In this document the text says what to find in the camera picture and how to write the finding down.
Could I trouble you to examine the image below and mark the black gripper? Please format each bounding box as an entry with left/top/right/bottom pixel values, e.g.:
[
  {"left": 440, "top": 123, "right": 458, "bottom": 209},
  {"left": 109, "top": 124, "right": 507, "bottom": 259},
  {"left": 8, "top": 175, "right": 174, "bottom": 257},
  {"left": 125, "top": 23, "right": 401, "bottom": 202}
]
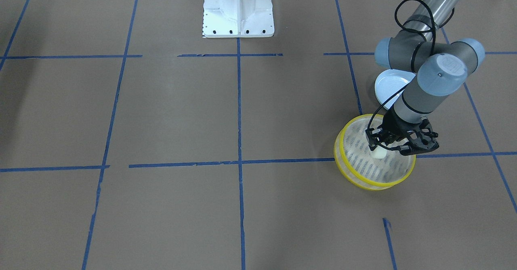
[{"left": 365, "top": 109, "right": 420, "bottom": 152}]

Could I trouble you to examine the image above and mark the white steamed bun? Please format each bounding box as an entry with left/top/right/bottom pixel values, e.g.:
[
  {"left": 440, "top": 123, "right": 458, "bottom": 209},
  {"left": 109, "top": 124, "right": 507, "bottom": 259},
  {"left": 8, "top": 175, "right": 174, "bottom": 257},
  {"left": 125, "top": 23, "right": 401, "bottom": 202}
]
[{"left": 371, "top": 147, "right": 387, "bottom": 159}]

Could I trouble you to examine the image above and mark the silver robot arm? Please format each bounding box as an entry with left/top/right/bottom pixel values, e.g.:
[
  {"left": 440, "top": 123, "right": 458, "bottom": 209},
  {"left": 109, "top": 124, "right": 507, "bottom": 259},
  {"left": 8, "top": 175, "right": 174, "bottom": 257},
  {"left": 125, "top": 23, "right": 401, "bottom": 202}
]
[{"left": 366, "top": 0, "right": 485, "bottom": 156}]

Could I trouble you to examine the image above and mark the yellow bamboo steamer basket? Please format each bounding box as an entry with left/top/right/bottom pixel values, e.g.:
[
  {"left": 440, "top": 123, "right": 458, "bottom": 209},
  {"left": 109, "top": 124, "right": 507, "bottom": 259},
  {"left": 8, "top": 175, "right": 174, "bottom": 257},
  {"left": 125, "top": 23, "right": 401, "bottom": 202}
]
[{"left": 334, "top": 114, "right": 416, "bottom": 191}]

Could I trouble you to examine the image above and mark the light blue plate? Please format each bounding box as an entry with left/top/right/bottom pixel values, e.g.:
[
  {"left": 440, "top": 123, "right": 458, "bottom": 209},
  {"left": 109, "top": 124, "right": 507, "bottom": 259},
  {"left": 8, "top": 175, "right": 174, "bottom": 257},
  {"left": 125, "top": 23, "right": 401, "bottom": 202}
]
[{"left": 374, "top": 69, "right": 416, "bottom": 104}]

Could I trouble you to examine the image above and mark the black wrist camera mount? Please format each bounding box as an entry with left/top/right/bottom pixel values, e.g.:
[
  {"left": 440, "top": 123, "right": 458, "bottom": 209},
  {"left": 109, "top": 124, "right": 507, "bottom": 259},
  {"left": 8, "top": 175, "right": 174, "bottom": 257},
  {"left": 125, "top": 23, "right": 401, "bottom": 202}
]
[{"left": 399, "top": 118, "right": 440, "bottom": 156}]

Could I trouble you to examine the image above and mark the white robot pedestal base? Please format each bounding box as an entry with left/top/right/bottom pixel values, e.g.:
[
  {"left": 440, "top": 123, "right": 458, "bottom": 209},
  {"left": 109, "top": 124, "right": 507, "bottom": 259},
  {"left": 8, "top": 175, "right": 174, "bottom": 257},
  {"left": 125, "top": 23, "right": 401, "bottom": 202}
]
[{"left": 202, "top": 0, "right": 275, "bottom": 38}]

